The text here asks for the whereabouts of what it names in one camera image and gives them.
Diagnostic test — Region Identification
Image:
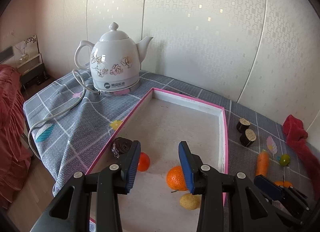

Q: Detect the grey patterned tablecloth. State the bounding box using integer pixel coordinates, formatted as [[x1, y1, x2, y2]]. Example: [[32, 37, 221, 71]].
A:
[[23, 72, 314, 199]]

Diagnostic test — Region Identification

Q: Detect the orange carrot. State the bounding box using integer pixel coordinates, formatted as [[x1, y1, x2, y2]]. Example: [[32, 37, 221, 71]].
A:
[[255, 150, 269, 177]]

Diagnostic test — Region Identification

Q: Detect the large textured orange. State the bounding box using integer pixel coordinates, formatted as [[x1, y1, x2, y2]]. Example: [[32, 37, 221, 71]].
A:
[[166, 166, 188, 191]]

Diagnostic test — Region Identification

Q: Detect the dark eggplant chunk front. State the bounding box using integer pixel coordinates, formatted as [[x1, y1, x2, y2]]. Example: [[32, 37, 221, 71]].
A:
[[240, 129, 257, 147]]

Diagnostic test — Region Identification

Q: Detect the white bedside shelf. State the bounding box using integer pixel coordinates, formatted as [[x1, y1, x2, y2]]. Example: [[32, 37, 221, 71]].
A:
[[14, 35, 49, 86]]

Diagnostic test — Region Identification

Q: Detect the white floral ceramic kettle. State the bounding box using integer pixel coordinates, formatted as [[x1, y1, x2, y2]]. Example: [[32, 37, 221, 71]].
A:
[[74, 22, 152, 94]]

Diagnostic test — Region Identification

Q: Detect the red towel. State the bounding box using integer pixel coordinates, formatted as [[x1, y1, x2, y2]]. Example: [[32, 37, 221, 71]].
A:
[[283, 115, 319, 200]]

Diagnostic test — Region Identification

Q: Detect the white kettle power cord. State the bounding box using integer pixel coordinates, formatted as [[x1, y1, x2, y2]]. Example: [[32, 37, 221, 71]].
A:
[[27, 69, 101, 160]]

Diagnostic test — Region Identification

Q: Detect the small yellow potato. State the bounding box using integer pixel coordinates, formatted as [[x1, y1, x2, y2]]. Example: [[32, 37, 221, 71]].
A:
[[180, 193, 201, 210]]

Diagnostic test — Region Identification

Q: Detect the green tomato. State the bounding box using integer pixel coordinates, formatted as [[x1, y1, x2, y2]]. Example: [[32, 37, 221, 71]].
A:
[[278, 154, 291, 167]]

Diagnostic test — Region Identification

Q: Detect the red bed cover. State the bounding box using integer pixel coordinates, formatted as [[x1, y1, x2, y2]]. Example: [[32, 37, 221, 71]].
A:
[[0, 64, 31, 209]]

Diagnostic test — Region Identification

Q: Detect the dark eggplant chunk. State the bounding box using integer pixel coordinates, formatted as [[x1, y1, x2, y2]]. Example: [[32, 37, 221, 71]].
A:
[[236, 118, 251, 133], [240, 129, 257, 147]]

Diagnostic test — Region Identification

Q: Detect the orange with long stem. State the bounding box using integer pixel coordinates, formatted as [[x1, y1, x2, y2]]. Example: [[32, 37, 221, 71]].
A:
[[274, 176, 293, 188]]

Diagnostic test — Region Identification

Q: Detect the pink-rimmed white tray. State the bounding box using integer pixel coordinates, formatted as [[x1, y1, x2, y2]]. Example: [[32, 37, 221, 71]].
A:
[[85, 87, 230, 232]]

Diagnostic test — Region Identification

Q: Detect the dark wrinkled passion fruit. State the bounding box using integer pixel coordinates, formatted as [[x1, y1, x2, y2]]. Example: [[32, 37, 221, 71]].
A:
[[111, 137, 133, 159]]

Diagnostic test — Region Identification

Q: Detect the red tomato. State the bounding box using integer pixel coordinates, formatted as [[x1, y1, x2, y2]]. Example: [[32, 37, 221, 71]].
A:
[[137, 152, 150, 172]]

